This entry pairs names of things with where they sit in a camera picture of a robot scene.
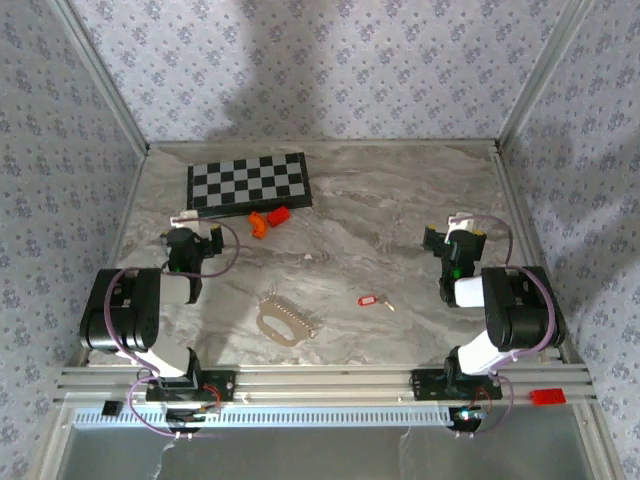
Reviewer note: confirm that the small circuit board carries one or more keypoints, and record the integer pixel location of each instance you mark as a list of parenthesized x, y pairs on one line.
[(192, 416), (467, 416)]

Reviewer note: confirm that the aluminium side rail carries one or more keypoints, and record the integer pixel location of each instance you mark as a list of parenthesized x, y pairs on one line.
[(116, 250), (529, 250)]

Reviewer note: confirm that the small black square part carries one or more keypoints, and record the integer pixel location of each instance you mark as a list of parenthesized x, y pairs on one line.
[(110, 408)]

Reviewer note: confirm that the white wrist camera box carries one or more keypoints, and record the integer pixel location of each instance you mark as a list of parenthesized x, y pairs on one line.
[(186, 218), (460, 222)]

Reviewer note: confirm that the red block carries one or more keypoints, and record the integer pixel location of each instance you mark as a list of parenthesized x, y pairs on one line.
[(278, 216)]

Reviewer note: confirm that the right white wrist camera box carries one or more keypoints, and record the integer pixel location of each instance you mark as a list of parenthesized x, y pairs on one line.
[(460, 222)]

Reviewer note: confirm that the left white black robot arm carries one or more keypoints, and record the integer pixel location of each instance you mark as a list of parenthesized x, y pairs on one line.
[(125, 310)]

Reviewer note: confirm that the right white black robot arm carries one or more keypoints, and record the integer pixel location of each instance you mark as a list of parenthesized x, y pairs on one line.
[(520, 310)]

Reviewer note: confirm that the key with red tag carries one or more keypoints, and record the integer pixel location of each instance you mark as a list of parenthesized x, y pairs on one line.
[(367, 300)]

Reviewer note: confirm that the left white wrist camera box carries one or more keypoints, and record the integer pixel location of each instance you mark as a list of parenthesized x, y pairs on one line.
[(186, 218)]

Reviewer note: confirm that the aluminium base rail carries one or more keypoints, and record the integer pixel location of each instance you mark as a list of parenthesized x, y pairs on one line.
[(325, 382)]

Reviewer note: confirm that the grey metal sheet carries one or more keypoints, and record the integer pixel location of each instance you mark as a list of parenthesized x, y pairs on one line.
[(325, 455)]

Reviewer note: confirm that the orange curved block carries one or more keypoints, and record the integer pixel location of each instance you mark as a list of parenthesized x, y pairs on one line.
[(255, 221)]

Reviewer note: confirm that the black grey chessboard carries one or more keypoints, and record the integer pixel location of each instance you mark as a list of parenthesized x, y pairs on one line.
[(250, 182)]

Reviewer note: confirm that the aluminium frame post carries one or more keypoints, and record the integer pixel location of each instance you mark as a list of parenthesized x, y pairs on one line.
[(542, 75), (103, 75)]

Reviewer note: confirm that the aluminium back rail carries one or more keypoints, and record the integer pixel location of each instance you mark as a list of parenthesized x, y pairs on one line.
[(325, 143)]

